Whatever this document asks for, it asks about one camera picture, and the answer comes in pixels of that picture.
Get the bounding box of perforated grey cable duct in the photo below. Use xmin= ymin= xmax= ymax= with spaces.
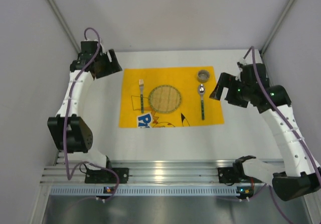
xmin=50 ymin=185 xmax=253 ymax=196

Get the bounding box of spoon with green handle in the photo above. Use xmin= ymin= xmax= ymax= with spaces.
xmin=198 ymin=84 xmax=205 ymax=121

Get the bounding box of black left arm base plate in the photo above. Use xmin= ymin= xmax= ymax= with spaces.
xmin=84 ymin=168 xmax=129 ymax=184

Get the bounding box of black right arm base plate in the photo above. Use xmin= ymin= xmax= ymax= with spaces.
xmin=217 ymin=167 xmax=250 ymax=186

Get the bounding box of yellow cartoon placemat cloth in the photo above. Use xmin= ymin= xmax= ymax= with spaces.
xmin=119 ymin=66 xmax=224 ymax=128

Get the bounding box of aluminium mounting rail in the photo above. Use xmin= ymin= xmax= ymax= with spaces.
xmin=40 ymin=151 xmax=286 ymax=184

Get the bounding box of round woven bamboo plate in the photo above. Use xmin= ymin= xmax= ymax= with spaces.
xmin=148 ymin=85 xmax=182 ymax=114

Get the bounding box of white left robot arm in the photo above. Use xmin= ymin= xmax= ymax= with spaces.
xmin=47 ymin=40 xmax=122 ymax=169

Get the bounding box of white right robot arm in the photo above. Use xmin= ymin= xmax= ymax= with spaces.
xmin=210 ymin=63 xmax=320 ymax=201

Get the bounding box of fork with green handle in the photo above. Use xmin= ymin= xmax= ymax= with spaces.
xmin=138 ymin=79 xmax=144 ymax=114

